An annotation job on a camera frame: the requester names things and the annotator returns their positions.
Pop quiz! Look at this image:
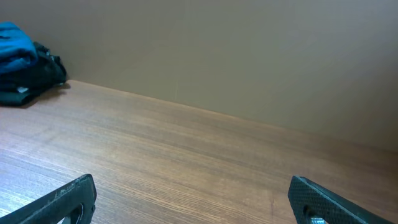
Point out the black folded polo shirt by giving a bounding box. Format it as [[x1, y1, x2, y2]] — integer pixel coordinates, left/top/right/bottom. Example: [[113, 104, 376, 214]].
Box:
[[0, 41, 68, 106]]

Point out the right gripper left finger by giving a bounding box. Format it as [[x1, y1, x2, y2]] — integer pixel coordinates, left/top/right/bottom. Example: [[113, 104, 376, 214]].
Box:
[[1, 174, 97, 224]]

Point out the blue polo shirt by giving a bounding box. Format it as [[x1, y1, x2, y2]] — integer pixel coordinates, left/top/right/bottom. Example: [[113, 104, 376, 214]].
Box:
[[1, 22, 38, 75]]

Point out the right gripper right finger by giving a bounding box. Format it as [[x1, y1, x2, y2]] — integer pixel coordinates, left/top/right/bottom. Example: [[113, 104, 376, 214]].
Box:
[[288, 175, 392, 224]]

